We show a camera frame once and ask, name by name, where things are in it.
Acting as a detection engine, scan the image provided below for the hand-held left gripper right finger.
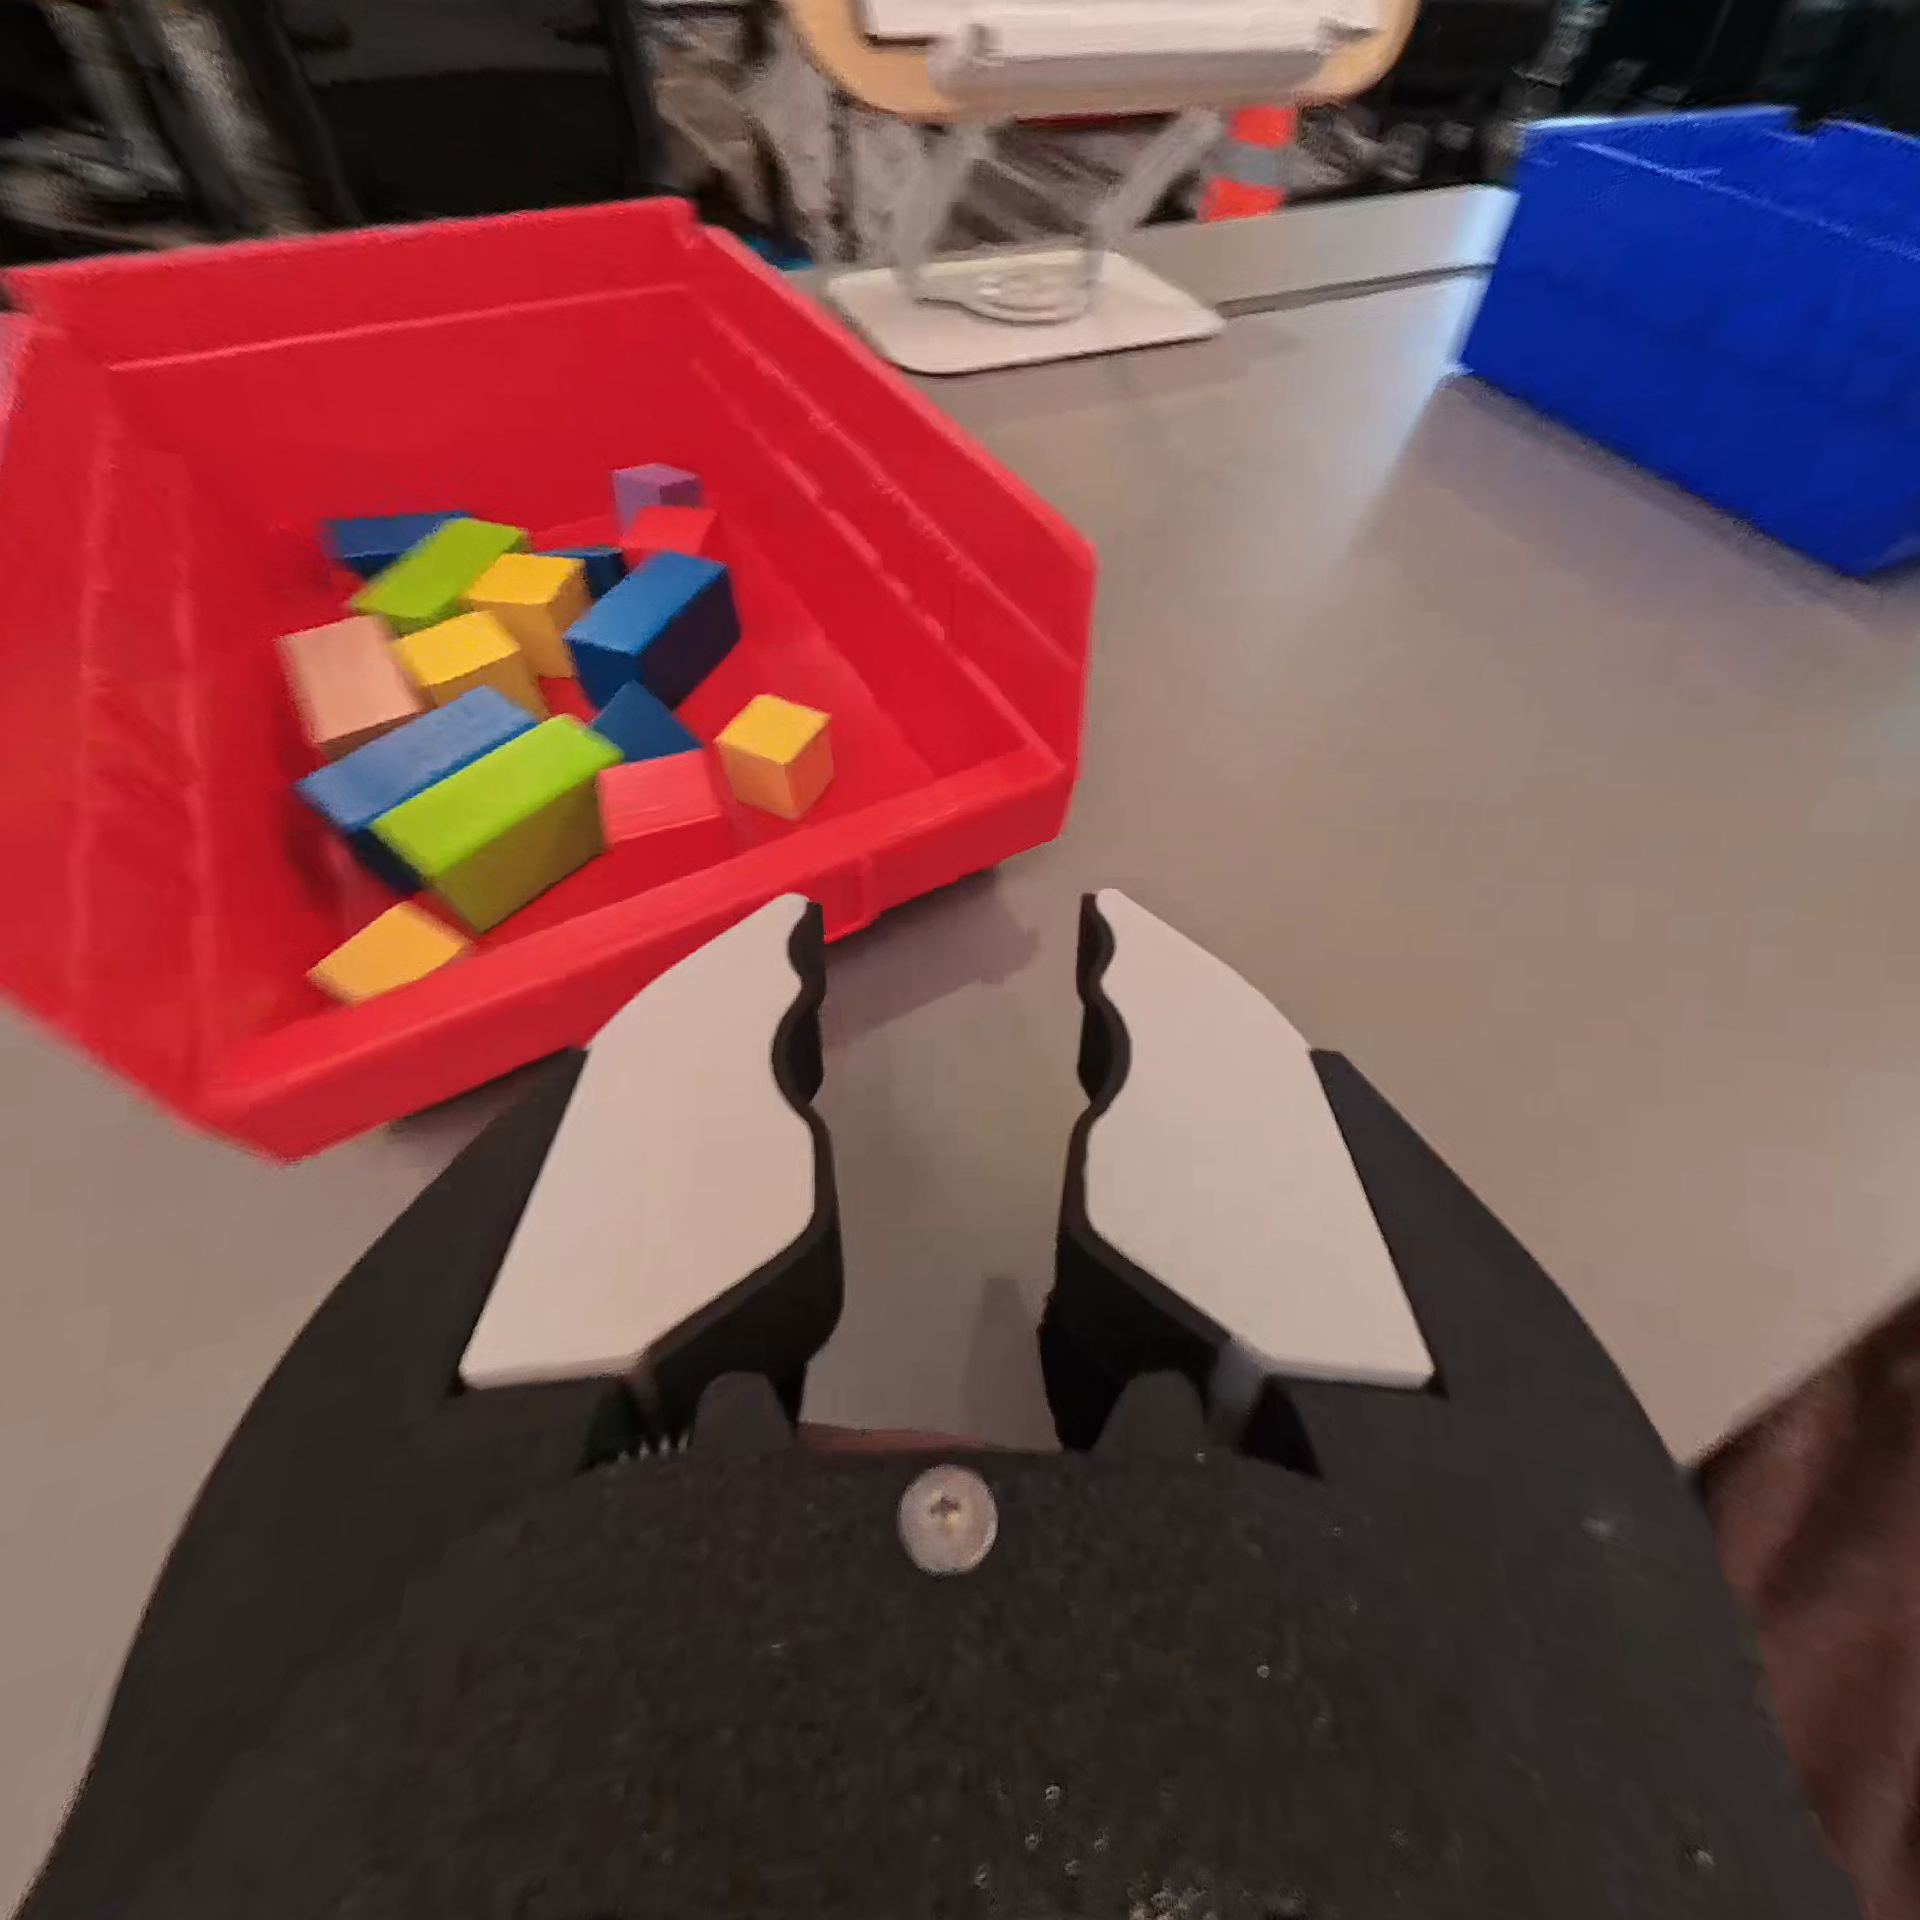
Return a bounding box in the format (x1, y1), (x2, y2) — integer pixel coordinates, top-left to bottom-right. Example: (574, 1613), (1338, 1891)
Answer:
(1042, 888), (1437, 1418)

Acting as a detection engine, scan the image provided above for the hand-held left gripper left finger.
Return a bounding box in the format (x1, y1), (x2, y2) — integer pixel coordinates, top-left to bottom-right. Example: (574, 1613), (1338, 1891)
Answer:
(461, 894), (847, 1418)

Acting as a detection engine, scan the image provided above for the pile of coloured wooden blocks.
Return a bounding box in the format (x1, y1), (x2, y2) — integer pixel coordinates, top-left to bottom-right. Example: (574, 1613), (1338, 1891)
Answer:
(277, 462), (840, 1007)

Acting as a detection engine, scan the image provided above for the red plastic bin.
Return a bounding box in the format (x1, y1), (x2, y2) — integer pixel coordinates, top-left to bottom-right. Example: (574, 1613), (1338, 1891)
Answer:
(0, 197), (1094, 1164)

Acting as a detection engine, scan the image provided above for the blue plastic bin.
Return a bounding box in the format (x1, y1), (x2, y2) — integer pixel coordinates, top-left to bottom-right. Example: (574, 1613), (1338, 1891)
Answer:
(1459, 108), (1920, 578)

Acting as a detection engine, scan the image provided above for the grey desk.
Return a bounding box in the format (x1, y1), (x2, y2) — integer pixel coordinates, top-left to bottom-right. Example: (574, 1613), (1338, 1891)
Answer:
(0, 180), (1920, 1861)

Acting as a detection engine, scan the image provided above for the white board stand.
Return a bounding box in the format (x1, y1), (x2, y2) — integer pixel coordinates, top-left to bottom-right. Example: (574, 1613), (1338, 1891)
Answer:
(827, 106), (1231, 377)

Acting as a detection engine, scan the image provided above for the red floor object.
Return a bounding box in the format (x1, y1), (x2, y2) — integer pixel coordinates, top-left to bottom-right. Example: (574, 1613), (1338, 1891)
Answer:
(1201, 106), (1305, 224)

